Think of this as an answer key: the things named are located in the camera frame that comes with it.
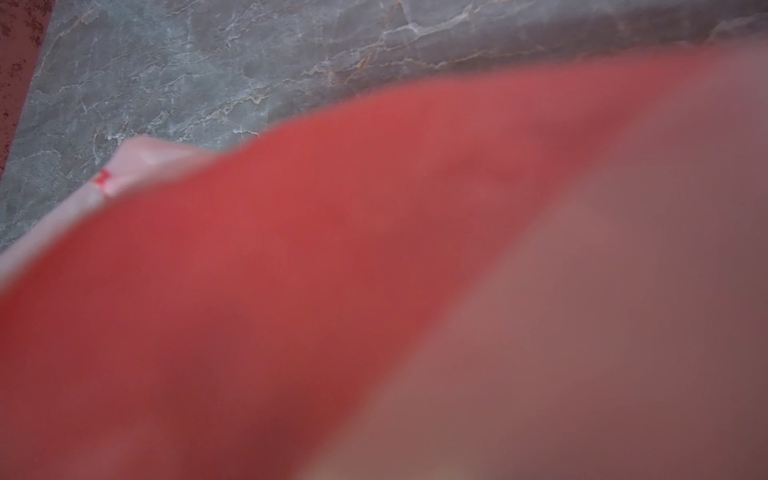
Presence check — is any pink plastic shopping bag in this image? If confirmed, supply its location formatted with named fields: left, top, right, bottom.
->
left=1, top=42, right=767, bottom=479

